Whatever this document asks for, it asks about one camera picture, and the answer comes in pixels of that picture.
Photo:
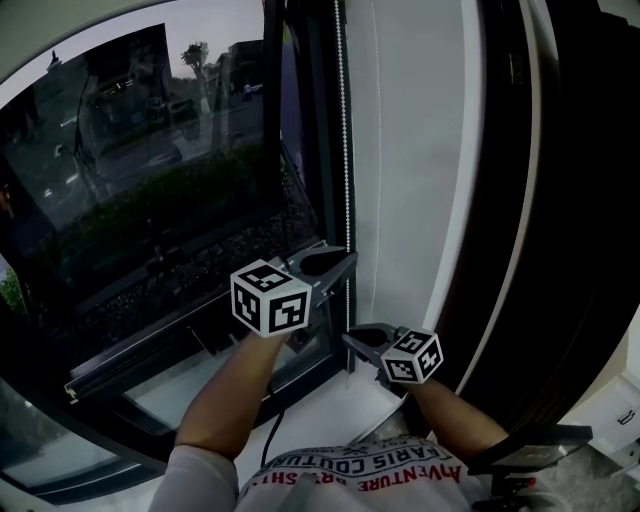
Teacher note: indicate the black chest-mounted device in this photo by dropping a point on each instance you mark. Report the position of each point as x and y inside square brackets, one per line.
[540, 450]

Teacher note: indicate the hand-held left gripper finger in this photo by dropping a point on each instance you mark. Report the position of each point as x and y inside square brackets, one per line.
[337, 272]
[320, 255]

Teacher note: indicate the white window sill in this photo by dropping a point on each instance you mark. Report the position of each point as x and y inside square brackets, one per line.
[325, 410]

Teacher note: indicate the white vanity cabinet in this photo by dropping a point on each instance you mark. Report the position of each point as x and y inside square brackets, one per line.
[610, 400]

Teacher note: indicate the white printed t-shirt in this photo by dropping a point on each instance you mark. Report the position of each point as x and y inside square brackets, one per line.
[360, 497]

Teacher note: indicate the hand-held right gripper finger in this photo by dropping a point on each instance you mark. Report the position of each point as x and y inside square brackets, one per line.
[380, 335]
[370, 360]

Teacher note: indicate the person's right forearm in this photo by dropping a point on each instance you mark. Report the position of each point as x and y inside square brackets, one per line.
[450, 415]

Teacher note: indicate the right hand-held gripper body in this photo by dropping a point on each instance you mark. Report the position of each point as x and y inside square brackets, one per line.
[412, 357]

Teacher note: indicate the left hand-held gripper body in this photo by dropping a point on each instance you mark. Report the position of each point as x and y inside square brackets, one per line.
[272, 300]

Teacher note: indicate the dark framed window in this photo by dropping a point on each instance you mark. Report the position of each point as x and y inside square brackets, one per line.
[150, 325]

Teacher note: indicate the stack of dark door panels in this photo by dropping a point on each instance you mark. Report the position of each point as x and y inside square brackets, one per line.
[590, 200]

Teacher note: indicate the person's left forearm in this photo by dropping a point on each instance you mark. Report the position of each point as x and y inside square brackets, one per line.
[225, 395]

